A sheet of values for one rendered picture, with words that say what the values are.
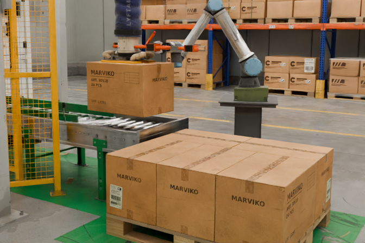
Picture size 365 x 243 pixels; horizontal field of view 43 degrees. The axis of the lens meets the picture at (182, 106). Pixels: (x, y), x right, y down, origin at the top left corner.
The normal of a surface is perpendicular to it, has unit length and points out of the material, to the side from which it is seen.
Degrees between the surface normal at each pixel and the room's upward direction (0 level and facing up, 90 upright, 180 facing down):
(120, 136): 90
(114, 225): 90
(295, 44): 90
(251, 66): 92
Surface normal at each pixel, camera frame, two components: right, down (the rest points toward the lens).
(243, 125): -0.18, 0.15
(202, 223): -0.53, 0.12
